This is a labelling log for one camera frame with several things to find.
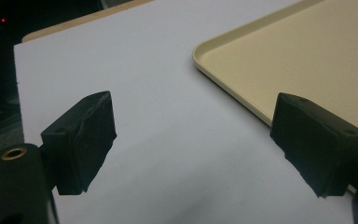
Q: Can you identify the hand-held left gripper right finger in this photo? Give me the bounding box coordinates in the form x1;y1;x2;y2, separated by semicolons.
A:
269;91;358;199

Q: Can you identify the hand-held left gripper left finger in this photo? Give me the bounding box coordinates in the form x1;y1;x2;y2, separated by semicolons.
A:
40;91;117;196

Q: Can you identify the beige plastic tray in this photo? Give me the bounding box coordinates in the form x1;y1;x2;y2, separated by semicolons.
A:
192;0;358;194

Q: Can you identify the white table cover sheet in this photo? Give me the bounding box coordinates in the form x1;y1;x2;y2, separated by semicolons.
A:
13;0;356;224

